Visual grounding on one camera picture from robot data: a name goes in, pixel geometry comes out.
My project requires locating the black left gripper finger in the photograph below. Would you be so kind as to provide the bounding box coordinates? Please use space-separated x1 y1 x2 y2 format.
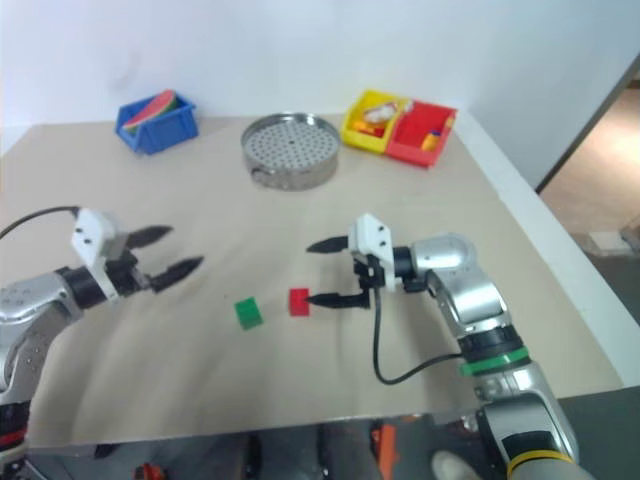
126 225 175 248
149 255 207 294

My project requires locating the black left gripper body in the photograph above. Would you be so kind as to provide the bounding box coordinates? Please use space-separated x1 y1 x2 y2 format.
103 234 154 299

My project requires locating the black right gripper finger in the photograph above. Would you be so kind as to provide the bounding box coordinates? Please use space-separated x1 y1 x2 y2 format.
305 291 373 311
305 234 352 256

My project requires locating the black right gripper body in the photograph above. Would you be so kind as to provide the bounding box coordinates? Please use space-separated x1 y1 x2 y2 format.
351 251 387 301

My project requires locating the red toy brick cube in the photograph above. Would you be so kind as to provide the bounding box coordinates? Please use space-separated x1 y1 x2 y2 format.
287 287 313 319

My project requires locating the green toy brick cube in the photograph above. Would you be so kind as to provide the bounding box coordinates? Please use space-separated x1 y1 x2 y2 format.
233 296 265 332

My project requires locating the beige paper table cover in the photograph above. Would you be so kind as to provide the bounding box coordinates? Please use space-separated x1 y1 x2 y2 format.
0 113 624 447

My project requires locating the blue plastic storage bin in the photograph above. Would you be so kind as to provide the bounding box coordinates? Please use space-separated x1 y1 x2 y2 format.
115 89 200 158

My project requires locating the round perforated metal steamer tray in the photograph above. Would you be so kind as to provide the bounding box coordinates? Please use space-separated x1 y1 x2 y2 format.
241 112 343 194

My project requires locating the yellow plastic storage bin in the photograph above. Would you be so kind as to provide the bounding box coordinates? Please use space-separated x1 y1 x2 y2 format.
340 89 410 155

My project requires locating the small orange yellow toy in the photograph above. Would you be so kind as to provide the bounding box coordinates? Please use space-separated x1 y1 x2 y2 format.
350 118 387 138

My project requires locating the toy watermelon slice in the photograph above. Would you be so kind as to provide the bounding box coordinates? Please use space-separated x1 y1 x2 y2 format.
121 89 182 133

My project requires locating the red plastic storage bin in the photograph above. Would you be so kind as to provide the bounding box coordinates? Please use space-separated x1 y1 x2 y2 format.
385 99 459 171

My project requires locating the white orange toy food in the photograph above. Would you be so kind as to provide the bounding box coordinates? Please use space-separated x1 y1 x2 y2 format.
362 101 406 126

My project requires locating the orange yellow toy with blue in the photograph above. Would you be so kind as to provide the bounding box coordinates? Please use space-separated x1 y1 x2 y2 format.
420 128 445 153

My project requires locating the orange black object under table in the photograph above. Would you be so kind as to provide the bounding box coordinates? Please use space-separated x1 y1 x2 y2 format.
131 461 169 480
370 418 402 472

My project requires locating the pale rounded shoe tip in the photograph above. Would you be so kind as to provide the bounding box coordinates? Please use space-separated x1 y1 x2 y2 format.
431 449 482 480

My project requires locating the grey object on floor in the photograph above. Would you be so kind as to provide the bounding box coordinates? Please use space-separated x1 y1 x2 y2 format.
573 227 640 258

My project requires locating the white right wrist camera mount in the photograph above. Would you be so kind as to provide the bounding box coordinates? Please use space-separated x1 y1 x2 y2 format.
347 213 397 292

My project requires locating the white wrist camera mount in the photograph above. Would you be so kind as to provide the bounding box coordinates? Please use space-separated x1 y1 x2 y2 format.
347 213 397 292
69 208 127 301

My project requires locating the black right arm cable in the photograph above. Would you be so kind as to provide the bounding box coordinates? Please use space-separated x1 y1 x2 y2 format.
371 287 465 386

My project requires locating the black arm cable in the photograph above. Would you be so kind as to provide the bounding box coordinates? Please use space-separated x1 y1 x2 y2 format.
371 287 465 386
0 205 82 240

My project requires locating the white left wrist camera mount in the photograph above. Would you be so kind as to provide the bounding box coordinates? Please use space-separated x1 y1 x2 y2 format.
69 208 127 301

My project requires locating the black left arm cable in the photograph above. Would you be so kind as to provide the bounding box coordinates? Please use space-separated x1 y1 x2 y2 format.
0 205 82 240

